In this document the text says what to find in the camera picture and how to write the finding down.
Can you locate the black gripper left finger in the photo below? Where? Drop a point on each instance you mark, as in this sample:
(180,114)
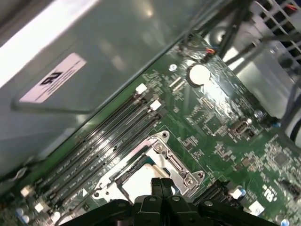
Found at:
(145,212)

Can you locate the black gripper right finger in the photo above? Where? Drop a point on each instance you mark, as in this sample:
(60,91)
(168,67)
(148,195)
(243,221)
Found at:
(183,212)

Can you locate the silver CPU plate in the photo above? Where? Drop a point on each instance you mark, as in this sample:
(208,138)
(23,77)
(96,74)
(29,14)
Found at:
(136,190)

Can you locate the RAM slot black clips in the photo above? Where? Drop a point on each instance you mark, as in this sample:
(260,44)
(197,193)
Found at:
(207,189)
(91,149)
(105,165)

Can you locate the RAM slot white clips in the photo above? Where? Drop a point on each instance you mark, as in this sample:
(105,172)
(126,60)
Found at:
(84,141)
(98,157)
(219,199)

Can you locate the CPU socket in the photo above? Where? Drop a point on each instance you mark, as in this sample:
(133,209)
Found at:
(162,147)

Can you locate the metal USB port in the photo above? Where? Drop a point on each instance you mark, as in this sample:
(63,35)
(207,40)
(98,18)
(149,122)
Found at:
(238,128)

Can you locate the green motherboard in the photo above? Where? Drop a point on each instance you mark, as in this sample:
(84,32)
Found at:
(223,106)

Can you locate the round coin battery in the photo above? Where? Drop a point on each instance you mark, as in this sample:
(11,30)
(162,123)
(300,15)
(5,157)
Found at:
(198,75)

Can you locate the white label sticker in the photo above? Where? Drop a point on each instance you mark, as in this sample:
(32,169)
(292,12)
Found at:
(51,78)

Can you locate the black open PC case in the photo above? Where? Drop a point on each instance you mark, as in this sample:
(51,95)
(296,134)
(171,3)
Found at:
(105,47)

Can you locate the metal drive cage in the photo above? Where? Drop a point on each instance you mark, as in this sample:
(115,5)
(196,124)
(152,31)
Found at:
(270,58)

